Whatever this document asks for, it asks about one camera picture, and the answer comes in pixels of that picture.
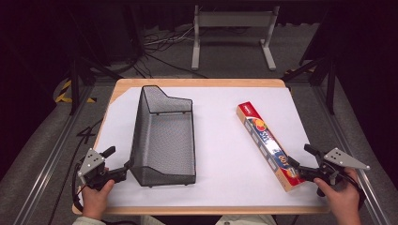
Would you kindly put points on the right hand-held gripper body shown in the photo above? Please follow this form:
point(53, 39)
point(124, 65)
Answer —
point(336, 161)

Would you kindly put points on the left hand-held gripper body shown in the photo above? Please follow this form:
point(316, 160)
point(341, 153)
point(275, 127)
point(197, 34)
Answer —
point(90, 162)

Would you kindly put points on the long red cling wrap box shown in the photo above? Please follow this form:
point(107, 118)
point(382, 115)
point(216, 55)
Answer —
point(266, 140)

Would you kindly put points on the person's right hand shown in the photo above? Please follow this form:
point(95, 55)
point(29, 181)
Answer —
point(342, 197)

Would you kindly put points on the person's left hand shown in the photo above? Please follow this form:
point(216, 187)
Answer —
point(95, 201)

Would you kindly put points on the black tape floor mark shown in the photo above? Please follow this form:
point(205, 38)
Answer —
point(87, 133)

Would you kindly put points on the black tripod stand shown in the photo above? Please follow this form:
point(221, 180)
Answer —
point(330, 84)
point(74, 81)

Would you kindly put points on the yellow black hazard tape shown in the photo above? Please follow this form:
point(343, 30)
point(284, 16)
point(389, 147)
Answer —
point(64, 93)

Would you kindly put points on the person's light trousers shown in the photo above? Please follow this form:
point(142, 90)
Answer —
point(247, 220)

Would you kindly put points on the white table sheet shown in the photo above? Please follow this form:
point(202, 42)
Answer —
point(219, 156)

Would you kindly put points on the white metal stand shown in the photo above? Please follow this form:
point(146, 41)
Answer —
point(234, 19)

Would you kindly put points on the aluminium floor rail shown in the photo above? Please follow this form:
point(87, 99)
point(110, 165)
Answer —
point(50, 159)
point(350, 140)

